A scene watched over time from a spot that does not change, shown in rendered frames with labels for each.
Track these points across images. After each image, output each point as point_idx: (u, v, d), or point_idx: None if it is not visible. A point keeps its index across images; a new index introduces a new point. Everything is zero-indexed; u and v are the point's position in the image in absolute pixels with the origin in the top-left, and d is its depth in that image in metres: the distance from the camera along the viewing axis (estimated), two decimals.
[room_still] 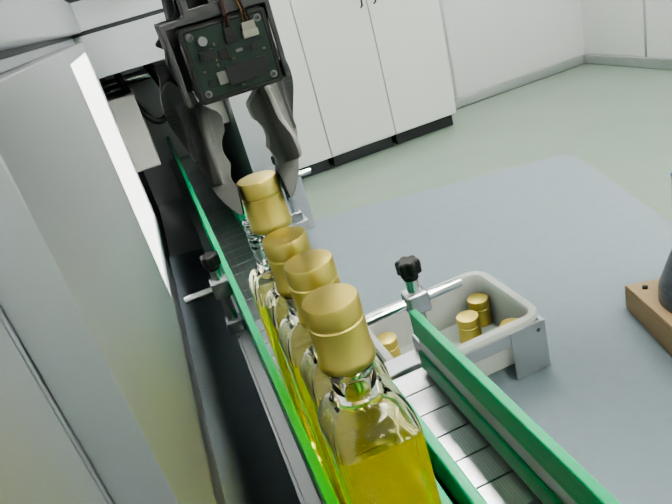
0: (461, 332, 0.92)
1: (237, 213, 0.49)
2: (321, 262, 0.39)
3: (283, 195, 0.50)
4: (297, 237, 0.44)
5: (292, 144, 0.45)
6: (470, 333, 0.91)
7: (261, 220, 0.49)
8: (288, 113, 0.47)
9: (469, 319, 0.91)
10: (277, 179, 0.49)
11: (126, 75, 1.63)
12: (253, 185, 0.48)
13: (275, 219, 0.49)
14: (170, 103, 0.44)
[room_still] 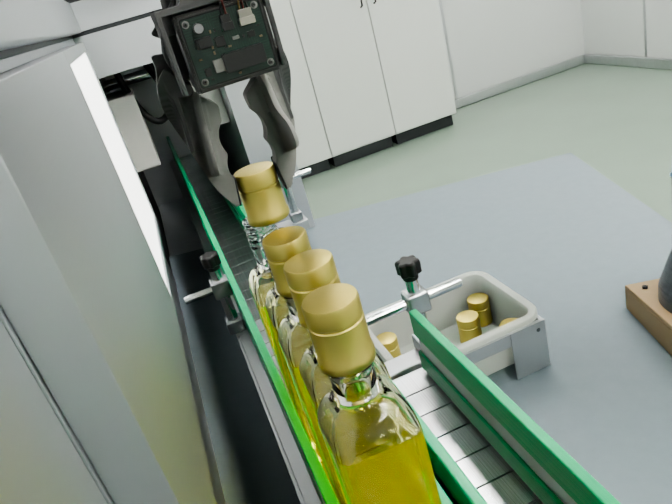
0: (461, 332, 0.92)
1: (234, 204, 0.48)
2: (321, 262, 0.39)
3: (280, 186, 0.49)
4: (297, 237, 0.44)
5: (289, 134, 0.44)
6: (470, 333, 0.91)
7: (258, 211, 0.49)
8: (285, 103, 0.47)
9: (469, 319, 0.91)
10: (274, 171, 0.49)
11: (126, 75, 1.63)
12: (250, 176, 0.47)
13: (272, 210, 0.49)
14: (166, 93, 0.44)
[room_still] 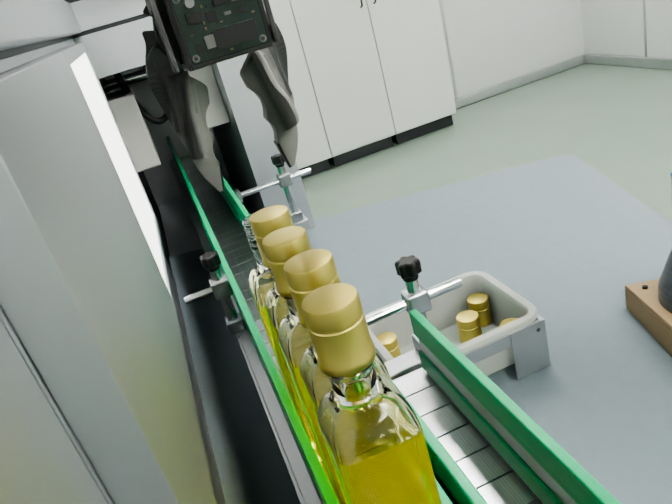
0: (461, 332, 0.92)
1: (217, 189, 0.47)
2: (321, 262, 0.39)
3: None
4: (297, 237, 0.44)
5: (289, 110, 0.44)
6: (470, 333, 0.91)
7: None
8: (283, 80, 0.46)
9: (469, 319, 0.91)
10: (289, 215, 0.50)
11: (126, 75, 1.63)
12: (266, 221, 0.49)
13: None
14: (155, 70, 0.43)
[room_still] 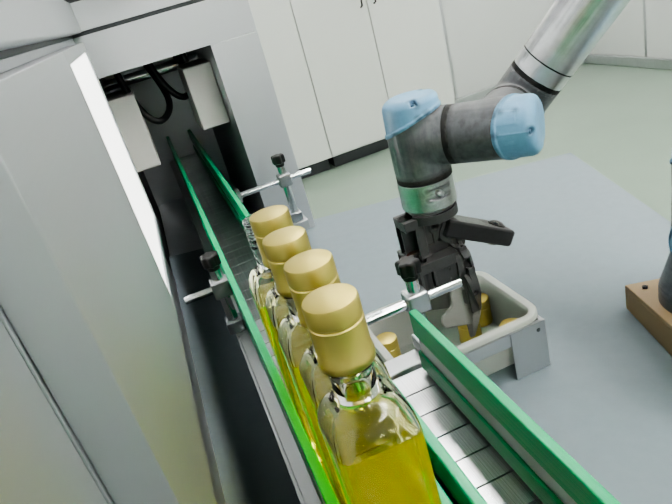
0: (461, 332, 0.92)
1: None
2: (321, 262, 0.39)
3: None
4: (297, 237, 0.44)
5: (447, 320, 0.87)
6: None
7: None
8: (469, 305, 0.86)
9: None
10: (289, 215, 0.50)
11: (126, 75, 1.63)
12: (266, 221, 0.49)
13: None
14: None
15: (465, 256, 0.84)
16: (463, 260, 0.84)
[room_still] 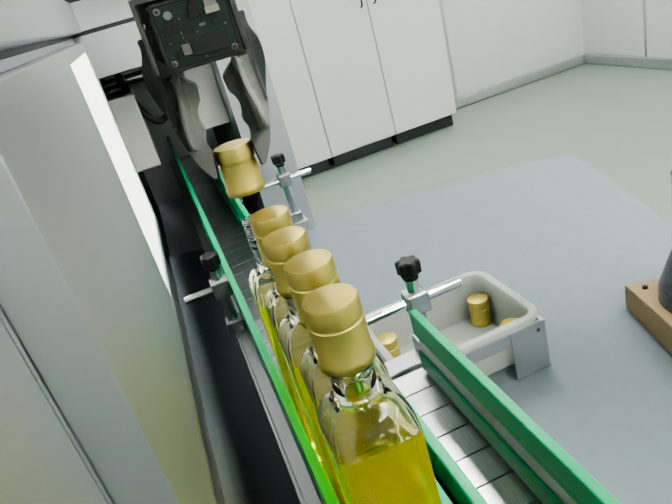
0: (245, 168, 0.53)
1: (212, 177, 0.53)
2: (321, 262, 0.39)
3: None
4: (297, 237, 0.44)
5: (258, 113, 0.49)
6: (256, 163, 0.54)
7: None
8: (260, 85, 0.51)
9: (243, 141, 0.53)
10: (289, 215, 0.50)
11: (126, 75, 1.63)
12: (266, 221, 0.49)
13: None
14: (150, 74, 0.49)
15: None
16: None
